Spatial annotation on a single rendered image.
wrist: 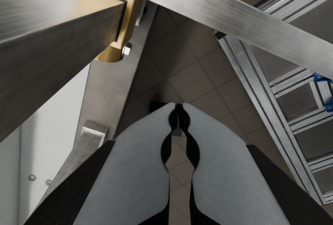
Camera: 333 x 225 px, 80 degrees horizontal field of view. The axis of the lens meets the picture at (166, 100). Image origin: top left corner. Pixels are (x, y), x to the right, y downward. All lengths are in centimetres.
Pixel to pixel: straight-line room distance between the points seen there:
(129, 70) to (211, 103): 90
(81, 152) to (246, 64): 71
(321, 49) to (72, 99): 47
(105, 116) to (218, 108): 90
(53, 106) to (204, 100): 85
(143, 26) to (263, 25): 18
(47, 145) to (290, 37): 60
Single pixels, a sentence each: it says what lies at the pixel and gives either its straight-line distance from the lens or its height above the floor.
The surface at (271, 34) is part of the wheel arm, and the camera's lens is 22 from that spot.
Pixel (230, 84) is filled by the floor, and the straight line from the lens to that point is 117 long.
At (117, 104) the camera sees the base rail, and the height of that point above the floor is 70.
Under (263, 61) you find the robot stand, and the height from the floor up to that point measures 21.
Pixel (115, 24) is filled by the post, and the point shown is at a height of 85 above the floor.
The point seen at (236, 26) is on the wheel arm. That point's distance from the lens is 21.
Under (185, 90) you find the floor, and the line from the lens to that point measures 115.
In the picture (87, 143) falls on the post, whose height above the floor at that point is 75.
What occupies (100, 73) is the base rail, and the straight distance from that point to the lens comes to 37.
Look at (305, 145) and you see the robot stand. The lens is 129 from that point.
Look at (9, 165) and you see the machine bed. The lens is 70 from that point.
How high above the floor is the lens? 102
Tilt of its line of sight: 60 degrees down
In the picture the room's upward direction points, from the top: 175 degrees counter-clockwise
